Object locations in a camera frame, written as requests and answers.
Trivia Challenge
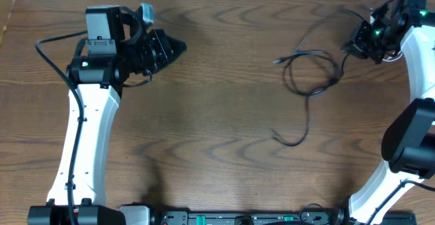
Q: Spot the white USB cable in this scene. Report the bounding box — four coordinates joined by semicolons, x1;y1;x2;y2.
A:
382;50;404;63

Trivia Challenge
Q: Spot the black USB cable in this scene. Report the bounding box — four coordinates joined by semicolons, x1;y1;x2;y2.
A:
270;9;368;148

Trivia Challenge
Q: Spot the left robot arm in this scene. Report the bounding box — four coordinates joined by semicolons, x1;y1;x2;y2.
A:
27;3;187;224

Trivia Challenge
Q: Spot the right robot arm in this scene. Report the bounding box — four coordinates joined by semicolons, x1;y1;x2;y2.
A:
335;0;434;224

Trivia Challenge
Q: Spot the left camera black cable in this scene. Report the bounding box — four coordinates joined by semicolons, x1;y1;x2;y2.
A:
35;30;88;225

